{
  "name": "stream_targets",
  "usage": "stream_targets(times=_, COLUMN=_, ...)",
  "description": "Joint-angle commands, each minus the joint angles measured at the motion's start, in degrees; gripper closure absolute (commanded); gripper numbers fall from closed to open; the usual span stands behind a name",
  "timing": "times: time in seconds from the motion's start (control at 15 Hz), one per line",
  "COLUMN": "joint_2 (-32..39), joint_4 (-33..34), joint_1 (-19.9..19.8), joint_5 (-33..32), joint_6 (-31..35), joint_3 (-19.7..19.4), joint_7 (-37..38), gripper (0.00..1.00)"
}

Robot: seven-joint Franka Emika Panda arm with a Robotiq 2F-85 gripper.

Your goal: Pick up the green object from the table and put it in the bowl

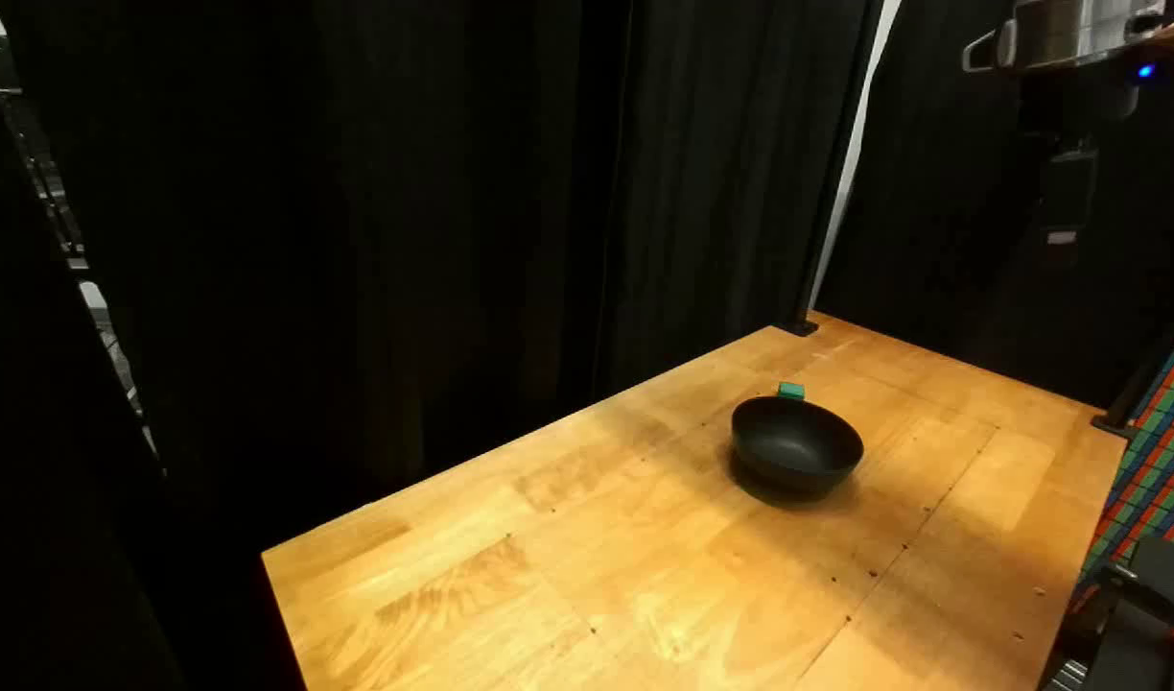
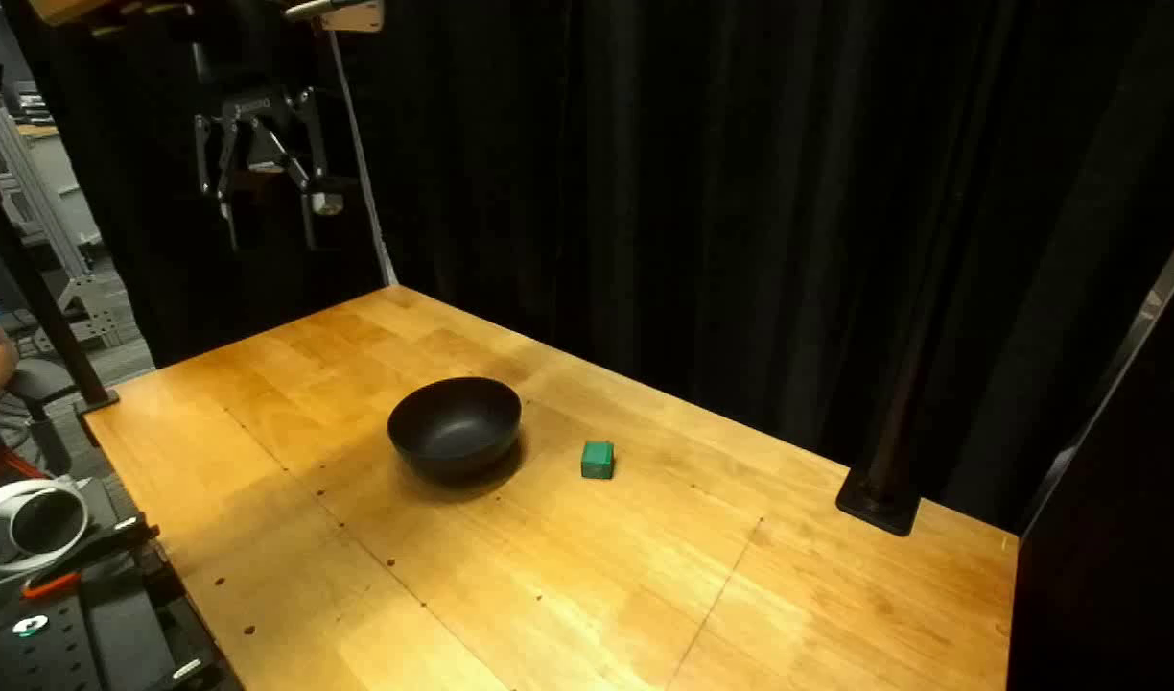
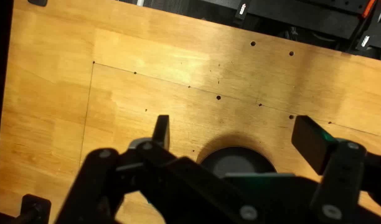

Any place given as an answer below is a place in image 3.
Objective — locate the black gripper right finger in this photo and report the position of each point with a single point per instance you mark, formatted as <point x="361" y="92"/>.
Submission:
<point x="346" y="169"/>

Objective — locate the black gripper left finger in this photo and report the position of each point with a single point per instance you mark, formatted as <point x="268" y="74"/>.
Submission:
<point x="178" y="188"/>

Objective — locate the grey round bowl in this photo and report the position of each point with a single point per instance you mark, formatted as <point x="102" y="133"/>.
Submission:
<point x="236" y="160"/>

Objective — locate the black table corner clamp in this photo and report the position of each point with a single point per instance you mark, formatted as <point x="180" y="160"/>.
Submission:
<point x="34" y="210"/>

